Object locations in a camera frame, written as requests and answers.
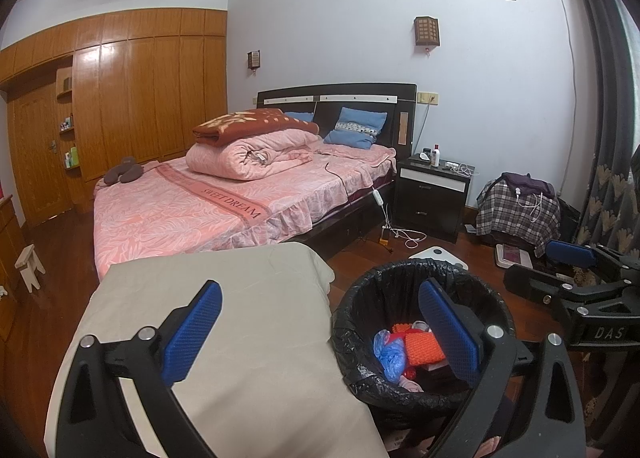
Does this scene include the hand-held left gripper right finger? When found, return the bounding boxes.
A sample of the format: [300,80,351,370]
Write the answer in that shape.
[418,278,588,458]

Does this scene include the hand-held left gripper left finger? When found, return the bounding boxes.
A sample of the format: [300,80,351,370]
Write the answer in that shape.
[57,279,223,458]

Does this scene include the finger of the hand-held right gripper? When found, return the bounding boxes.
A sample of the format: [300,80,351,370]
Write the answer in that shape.
[502,265,640,345]
[545,240,640,273]

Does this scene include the orange foam net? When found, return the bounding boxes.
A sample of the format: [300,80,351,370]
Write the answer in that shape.
[391,322,447,369]

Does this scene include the blue plastic bag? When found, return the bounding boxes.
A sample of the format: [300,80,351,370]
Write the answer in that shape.
[372,329,408,384]

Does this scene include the waste bin with black bag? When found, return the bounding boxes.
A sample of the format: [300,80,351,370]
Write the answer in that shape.
[330,258,516,414]

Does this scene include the plaid cloth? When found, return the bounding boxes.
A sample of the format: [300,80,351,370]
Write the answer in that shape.
[475,178,562,259]

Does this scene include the beige tablecloth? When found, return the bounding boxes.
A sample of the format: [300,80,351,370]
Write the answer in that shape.
[44,240,388,458]

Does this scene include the white bathroom scale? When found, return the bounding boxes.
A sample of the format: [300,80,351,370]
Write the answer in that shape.
[407,244,468,269]

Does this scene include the purple garment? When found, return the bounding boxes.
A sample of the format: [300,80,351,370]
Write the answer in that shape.
[501,171,556,198]

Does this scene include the patterned curtain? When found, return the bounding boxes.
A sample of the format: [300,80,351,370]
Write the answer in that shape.
[557,0,640,289]

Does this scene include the bed with pink bedspread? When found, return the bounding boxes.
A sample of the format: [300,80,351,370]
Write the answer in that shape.
[92,83,418,279]

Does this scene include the dark nightstand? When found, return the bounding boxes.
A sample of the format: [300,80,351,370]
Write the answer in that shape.
[392,153,475,244]

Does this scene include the small wooden stool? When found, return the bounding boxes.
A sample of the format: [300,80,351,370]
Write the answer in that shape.
[15,245,45,293]

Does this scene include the folded pink quilt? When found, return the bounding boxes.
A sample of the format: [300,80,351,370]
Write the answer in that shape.
[186,130,323,182]

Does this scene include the blue pillow with printed band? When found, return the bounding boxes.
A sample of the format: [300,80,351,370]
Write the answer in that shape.
[324,107,388,149]

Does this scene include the folded maroon blanket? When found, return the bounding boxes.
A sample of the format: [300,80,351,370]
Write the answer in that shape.
[192,108,321,148]

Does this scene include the wooden door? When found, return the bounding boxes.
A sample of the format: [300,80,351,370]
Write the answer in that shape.
[7,78,76,226]

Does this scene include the wooden wardrobe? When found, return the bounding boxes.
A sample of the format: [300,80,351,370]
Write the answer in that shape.
[0,8,230,226]

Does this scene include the white charger cable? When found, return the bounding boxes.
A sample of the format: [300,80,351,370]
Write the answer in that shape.
[512,186,546,226]

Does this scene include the white floor cable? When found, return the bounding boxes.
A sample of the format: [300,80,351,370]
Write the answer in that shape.
[382,203,426,246]

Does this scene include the grey power cord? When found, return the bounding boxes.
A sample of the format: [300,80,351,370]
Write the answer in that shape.
[410,100,432,159]

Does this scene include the wooden lattice wall lamp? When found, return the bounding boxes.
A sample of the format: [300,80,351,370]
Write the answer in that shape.
[413,15,443,55]

